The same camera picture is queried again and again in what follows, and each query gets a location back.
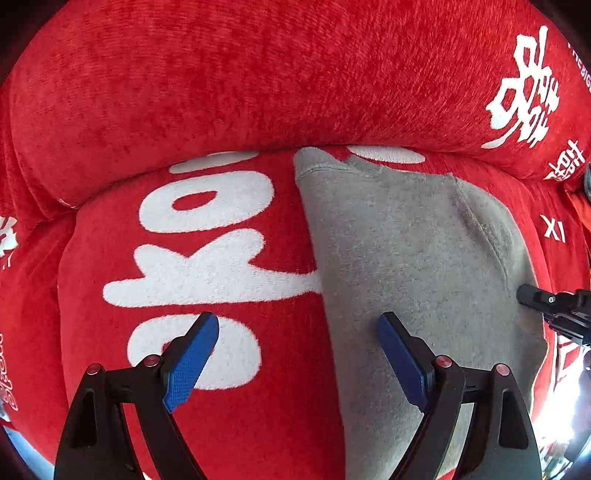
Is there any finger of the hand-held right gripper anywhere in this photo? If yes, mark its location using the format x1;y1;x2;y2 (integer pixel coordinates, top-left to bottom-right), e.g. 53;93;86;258
517;284;591;320
544;315;591;346

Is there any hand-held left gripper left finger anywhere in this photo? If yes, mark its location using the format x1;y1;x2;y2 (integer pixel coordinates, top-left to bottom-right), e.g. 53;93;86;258
54;311;220;480

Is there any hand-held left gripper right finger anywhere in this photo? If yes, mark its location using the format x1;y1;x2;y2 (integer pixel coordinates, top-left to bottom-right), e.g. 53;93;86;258
376;312;543;480

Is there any grey knit sweater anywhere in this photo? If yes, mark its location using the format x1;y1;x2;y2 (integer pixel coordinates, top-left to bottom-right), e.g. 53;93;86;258
294;147;547;480

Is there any red printed sofa cover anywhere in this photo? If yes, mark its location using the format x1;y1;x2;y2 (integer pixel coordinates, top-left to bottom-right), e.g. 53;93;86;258
0;0;591;480

